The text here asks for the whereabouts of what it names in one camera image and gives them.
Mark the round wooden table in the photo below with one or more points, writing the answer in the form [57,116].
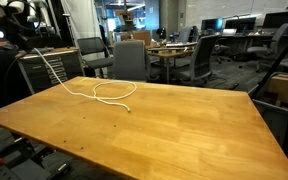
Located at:
[171,50]

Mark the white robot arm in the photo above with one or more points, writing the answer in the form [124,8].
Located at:
[25,23]

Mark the cardboard box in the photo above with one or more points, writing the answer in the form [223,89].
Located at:
[279,85]

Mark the grey fabric chair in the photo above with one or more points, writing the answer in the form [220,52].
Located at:
[129,61]

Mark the black mesh chair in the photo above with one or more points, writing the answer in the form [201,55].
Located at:
[92,46]

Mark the dark swivel office chair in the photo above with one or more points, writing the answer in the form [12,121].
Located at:
[198,70]

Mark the orange black bar clamp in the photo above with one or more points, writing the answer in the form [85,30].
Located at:
[17,163]

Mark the black drawer cabinet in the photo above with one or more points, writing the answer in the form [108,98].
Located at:
[65,62]

